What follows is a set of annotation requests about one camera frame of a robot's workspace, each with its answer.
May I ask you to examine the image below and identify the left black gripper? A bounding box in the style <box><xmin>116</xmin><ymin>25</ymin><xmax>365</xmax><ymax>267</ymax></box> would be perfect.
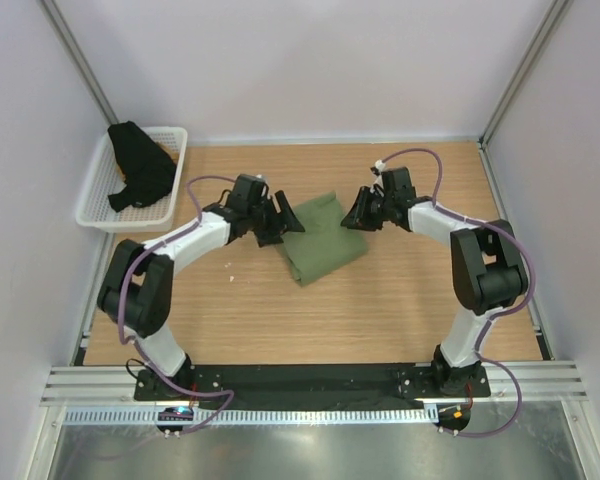
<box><xmin>246</xmin><ymin>190</ymin><xmax>303</xmax><ymax>246</ymax></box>

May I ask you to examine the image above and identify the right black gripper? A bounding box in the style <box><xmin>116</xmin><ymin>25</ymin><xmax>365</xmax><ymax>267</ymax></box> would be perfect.
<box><xmin>341</xmin><ymin>186</ymin><xmax>394</xmax><ymax>232</ymax></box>

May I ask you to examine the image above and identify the green tank top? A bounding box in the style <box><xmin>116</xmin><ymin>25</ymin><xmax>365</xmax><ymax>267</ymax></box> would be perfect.
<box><xmin>278</xmin><ymin>191</ymin><xmax>369</xmax><ymax>287</ymax></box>

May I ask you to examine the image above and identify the black tank top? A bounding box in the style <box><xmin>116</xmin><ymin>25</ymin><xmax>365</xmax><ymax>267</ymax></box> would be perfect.
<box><xmin>107</xmin><ymin>121</ymin><xmax>176</xmax><ymax>212</ymax></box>

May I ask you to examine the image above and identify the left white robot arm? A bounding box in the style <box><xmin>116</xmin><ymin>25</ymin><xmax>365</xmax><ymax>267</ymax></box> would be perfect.
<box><xmin>97</xmin><ymin>174</ymin><xmax>305</xmax><ymax>400</ymax></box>

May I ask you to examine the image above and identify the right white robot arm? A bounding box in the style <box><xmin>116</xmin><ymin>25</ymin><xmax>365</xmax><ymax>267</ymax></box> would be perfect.
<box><xmin>341</xmin><ymin>161</ymin><xmax>531</xmax><ymax>396</ymax></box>

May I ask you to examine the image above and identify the orange garment in basket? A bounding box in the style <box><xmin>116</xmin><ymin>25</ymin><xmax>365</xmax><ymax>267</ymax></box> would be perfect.
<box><xmin>157</xmin><ymin>142</ymin><xmax>179</xmax><ymax>164</ymax></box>

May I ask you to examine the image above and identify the white plastic basket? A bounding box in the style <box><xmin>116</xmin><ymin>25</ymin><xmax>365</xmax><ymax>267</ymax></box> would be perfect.
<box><xmin>75</xmin><ymin>126</ymin><xmax>188</xmax><ymax>234</ymax></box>

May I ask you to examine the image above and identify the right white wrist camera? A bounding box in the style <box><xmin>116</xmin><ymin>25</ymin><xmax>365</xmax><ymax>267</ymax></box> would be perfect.
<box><xmin>371</xmin><ymin>160</ymin><xmax>386</xmax><ymax>176</ymax></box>

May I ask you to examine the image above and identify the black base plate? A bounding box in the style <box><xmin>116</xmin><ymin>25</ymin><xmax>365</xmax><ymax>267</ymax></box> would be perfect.
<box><xmin>132</xmin><ymin>363</ymin><xmax>496</xmax><ymax>402</ymax></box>

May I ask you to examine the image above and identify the aluminium frame rail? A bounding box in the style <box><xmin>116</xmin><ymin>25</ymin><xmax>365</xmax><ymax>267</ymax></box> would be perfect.
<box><xmin>40</xmin><ymin>361</ymin><xmax>588</xmax><ymax>406</ymax></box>

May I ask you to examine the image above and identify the slotted grey cable duct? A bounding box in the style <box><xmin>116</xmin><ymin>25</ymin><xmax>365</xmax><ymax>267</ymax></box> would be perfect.
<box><xmin>63</xmin><ymin>404</ymin><xmax>438</xmax><ymax>427</ymax></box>

